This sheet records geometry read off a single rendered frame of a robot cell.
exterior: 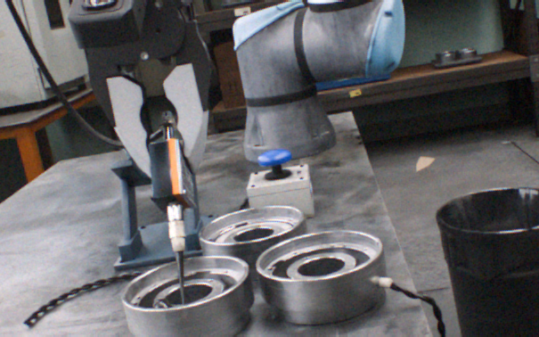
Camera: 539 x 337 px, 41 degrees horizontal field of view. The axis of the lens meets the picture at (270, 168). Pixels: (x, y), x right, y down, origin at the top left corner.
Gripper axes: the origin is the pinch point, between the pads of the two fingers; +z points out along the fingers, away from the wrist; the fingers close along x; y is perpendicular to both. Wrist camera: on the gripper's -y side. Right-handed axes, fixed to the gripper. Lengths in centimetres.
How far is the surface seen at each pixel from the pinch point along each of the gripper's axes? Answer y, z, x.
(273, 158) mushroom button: 22.0, 6.2, -7.0
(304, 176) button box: 21.9, 8.8, -10.1
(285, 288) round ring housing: -6.3, 9.8, -8.0
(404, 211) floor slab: 251, 94, -46
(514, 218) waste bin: 130, 59, -62
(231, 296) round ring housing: -6.6, 9.6, -3.8
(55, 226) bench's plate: 34.2, 13.3, 24.7
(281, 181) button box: 21.2, 8.8, -7.5
